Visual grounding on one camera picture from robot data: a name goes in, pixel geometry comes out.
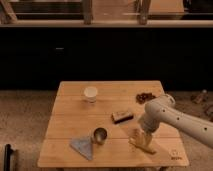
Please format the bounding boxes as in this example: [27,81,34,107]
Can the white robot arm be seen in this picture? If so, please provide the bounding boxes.
[130,94,213,153]

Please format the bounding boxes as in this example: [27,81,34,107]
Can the wooden shelf rail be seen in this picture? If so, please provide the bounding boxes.
[0,0,213,29]

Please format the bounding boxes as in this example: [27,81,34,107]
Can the yellow banana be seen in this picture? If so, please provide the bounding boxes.
[129,138,156,154]

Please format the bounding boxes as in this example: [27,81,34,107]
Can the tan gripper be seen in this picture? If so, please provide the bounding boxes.
[133,129,152,145]

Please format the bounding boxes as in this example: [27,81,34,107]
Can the black object at floor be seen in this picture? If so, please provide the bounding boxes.
[3,144,14,171]

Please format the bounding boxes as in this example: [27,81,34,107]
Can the white paper cup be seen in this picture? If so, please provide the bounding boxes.
[84,86,98,103]

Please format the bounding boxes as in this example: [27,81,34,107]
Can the grey folded cloth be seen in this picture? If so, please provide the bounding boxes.
[70,136,93,160]

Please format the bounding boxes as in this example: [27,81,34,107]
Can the small metal cup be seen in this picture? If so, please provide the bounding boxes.
[93,127,107,145]

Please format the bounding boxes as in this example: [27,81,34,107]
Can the dark red grape bunch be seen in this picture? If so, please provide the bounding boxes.
[136,93,155,104]

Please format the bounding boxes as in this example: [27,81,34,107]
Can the wooden block eraser brush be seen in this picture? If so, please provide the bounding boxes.
[112,111,134,124]

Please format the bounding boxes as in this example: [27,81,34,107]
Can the wooden folding table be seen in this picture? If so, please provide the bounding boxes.
[38,81,189,168]

